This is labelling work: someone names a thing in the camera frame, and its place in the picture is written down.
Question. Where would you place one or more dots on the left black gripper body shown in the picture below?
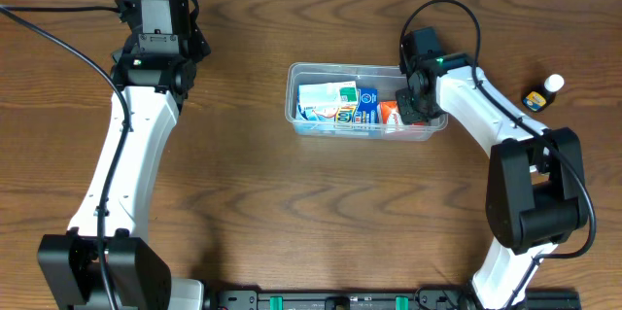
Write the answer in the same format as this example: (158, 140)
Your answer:
(200, 45)

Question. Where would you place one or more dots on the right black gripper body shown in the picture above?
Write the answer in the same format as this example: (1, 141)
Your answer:
(410, 113)

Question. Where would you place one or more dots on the red white medicine box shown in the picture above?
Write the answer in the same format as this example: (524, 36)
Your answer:
(391, 119)

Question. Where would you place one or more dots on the blue fever patch box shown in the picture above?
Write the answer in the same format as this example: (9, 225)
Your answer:
(365, 112)

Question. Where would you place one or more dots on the white blue medicine box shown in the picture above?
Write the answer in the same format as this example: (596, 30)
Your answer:
(327, 95)

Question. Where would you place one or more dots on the dark bottle white cap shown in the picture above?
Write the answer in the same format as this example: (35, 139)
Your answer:
(541, 96)

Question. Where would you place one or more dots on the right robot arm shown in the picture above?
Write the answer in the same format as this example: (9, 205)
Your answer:
(535, 196)

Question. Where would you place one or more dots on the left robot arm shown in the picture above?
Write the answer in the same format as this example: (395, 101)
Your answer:
(103, 260)

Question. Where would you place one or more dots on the clear plastic container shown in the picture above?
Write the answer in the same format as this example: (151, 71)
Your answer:
(385, 79)

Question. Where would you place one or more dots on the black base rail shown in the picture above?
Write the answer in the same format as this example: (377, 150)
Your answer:
(423, 299)

